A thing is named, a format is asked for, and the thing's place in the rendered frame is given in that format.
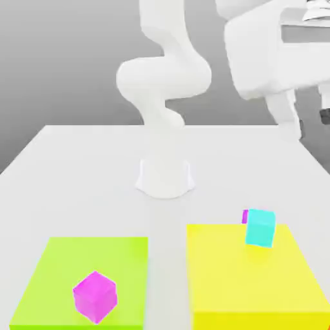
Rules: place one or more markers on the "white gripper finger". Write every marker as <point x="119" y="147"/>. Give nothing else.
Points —
<point x="326" y="103"/>
<point x="283" y="110"/>

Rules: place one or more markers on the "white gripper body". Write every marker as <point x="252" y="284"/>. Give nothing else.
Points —
<point x="257" y="59"/>

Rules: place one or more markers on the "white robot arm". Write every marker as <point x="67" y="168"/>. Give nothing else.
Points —
<point x="165" y="77"/>

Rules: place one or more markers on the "small magenta cube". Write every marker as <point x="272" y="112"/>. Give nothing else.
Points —
<point x="95" y="296"/>
<point x="245" y="217"/>

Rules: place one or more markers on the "small cyan cube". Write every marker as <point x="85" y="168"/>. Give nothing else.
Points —
<point x="260" y="229"/>

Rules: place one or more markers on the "large yellow box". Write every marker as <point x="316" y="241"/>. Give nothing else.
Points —
<point x="245" y="283"/>

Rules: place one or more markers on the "large lime green box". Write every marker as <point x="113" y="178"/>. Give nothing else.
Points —
<point x="64" y="257"/>

